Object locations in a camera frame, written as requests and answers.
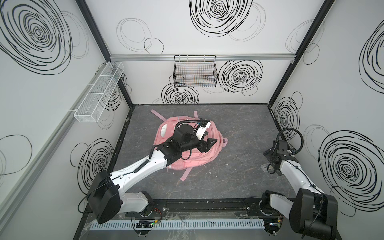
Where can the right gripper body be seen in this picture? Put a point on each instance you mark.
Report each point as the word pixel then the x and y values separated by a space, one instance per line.
pixel 270 154

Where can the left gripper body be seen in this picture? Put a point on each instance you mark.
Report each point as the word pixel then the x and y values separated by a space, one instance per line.
pixel 202 142

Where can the pink student backpack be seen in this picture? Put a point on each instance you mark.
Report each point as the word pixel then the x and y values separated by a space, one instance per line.
pixel 194 158

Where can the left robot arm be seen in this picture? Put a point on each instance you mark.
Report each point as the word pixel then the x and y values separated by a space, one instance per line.
pixel 108 195

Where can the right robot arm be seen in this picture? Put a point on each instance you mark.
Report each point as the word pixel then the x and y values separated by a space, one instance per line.
pixel 312 213

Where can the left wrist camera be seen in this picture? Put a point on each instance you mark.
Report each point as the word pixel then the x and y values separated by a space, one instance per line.
pixel 201 129

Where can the black wire basket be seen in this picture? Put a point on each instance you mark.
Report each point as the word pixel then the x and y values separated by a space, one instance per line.
pixel 195 74

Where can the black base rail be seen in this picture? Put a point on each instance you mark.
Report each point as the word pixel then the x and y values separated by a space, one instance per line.
pixel 250 207

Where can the white slotted cable duct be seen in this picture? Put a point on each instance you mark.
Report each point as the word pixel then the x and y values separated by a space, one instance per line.
pixel 213 224

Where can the clear acrylic wall shelf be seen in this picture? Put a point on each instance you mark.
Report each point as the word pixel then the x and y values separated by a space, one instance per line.
pixel 96 100

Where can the aluminium wall rail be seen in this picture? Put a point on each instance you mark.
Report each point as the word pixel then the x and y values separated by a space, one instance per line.
pixel 203 57

